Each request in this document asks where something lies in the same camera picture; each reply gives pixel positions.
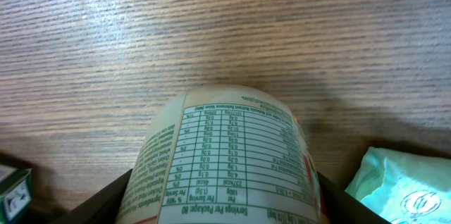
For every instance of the green lid seasoning jar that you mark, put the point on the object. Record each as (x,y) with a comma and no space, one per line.
(223,154)

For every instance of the green white gum pack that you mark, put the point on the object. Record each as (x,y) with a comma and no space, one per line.
(16,193)

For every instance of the teal wet wipes packet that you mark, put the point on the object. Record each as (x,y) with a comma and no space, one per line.
(402,187)

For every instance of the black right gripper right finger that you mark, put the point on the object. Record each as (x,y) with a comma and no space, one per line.
(340,207)

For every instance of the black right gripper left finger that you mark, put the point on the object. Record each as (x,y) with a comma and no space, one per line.
(101,208)

